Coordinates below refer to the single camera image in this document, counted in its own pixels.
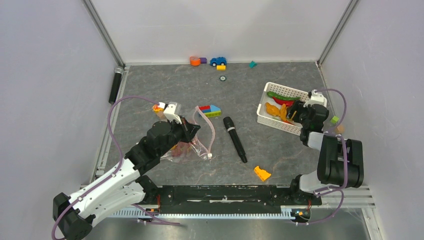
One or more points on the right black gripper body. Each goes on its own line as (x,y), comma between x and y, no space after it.
(301,112)

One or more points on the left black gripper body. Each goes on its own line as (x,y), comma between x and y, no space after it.
(181,132)

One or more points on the orange red mango toy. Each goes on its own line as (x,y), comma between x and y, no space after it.
(182,149)

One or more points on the clear polka dot zip bag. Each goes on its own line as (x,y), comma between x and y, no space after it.
(201,146)

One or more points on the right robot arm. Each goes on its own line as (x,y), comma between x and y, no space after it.
(340,164)

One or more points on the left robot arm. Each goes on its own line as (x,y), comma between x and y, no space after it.
(76,214)

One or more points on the orange yellow fruit toy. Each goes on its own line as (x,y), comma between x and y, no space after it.
(275,111)

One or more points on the green cube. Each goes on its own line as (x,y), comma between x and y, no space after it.
(334,120)

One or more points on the white perforated basket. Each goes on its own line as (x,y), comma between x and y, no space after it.
(319,113)

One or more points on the tan wooden cube left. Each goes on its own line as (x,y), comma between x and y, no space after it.
(161,115)

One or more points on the tan wooden cube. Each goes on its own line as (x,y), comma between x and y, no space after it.
(339,130)
(161,115)

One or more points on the multicolour brick stack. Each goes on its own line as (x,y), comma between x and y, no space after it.
(210,111)

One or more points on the tan wooden cube right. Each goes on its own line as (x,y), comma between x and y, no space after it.
(339,130)

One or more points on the citrus slice toy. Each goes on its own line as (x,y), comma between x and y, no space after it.
(157,109)

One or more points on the black microphone on table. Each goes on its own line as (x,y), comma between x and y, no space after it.
(230,127)

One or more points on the teal block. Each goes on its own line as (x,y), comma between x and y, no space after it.
(252,64)

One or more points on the small round disc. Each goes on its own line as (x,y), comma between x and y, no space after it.
(222,78)

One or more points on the orange cheese wedge toy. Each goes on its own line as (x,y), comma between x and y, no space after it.
(262,174)

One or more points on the yellow brick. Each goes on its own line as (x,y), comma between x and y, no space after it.
(221,67)

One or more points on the blue toy car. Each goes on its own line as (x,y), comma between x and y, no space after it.
(218,61)

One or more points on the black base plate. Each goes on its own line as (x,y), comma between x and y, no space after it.
(224,199)

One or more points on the black microphone at wall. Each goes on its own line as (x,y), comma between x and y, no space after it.
(116,82)

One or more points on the white toothed cable rail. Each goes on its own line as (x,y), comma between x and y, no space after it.
(136,213)

